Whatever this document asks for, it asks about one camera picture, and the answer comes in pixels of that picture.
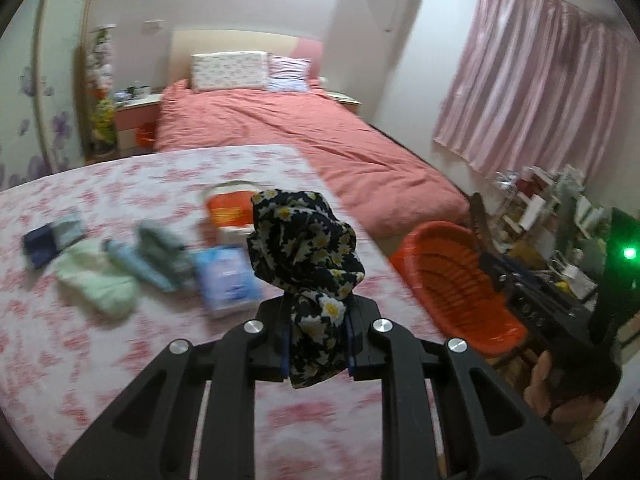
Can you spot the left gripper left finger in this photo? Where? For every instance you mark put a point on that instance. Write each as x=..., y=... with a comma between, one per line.
x=191, y=409

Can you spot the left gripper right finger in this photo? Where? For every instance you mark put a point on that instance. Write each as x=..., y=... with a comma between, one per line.
x=446, y=414

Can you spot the grey green sock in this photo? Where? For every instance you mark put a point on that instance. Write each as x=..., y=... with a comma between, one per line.
x=169, y=264

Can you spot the black floral scrunchie cloth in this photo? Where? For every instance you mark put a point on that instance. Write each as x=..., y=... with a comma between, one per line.
x=300, y=246

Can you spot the brown plastic hair clip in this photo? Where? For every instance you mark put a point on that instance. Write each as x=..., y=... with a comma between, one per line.
x=479, y=224

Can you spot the orange plastic trash basket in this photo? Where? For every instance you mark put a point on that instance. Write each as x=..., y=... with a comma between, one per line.
x=439, y=263

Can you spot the person's right hand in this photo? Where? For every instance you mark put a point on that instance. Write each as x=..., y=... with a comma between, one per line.
x=570, y=415

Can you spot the cluttered white shelf rack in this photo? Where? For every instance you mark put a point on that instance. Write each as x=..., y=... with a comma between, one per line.
x=546, y=222

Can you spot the blue tissue pack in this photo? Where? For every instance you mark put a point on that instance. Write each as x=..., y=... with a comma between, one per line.
x=226, y=280

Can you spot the light green towel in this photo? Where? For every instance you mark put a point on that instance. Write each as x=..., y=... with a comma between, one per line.
x=85, y=270

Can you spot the light blue cream tube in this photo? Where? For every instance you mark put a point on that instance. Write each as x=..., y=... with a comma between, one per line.
x=128, y=259

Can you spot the navy and grey wrapper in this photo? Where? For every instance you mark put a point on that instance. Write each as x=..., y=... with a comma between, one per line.
x=41, y=246

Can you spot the crushed red paper cup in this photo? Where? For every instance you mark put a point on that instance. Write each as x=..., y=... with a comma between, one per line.
x=230, y=209

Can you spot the coral pink duvet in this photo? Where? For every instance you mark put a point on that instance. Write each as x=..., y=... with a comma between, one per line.
x=385, y=187

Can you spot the pink striped curtain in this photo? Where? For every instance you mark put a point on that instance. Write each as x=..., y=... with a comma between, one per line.
x=539, y=83

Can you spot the pink white nightstand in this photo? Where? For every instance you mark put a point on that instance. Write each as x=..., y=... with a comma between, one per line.
x=135, y=123

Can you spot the white mug on nightstand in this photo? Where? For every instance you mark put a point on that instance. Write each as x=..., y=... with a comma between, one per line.
x=142, y=92

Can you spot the floral white pillow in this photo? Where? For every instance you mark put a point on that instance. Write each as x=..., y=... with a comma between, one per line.
x=229, y=70

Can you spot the wardrobe with flower doors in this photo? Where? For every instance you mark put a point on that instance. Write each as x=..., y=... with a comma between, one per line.
x=41, y=85

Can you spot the striped pink pillow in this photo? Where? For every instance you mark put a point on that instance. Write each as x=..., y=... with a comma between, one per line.
x=288, y=74

